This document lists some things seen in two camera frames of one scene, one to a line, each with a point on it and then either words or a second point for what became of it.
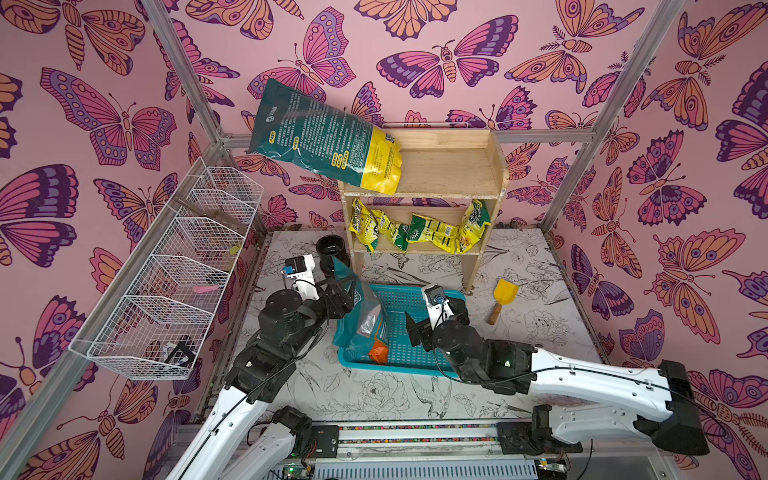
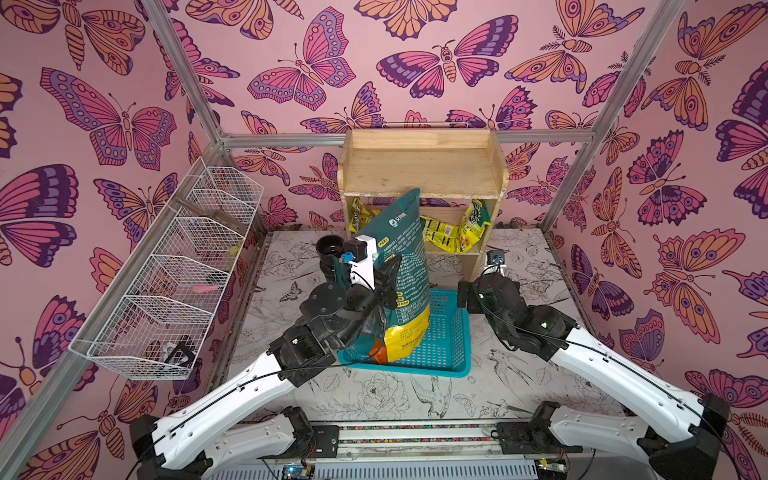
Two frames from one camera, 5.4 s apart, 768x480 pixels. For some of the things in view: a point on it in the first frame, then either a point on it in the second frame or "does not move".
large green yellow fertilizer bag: [287, 124] to [399, 232]
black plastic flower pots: [328, 246] does not move
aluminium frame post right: [647, 50] does not move
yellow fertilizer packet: [364, 225] does not move
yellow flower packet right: [473, 225] does not move
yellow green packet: [441, 235] does not move
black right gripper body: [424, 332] to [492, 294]
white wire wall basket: [156, 322] does not move
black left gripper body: [328, 309] to [378, 297]
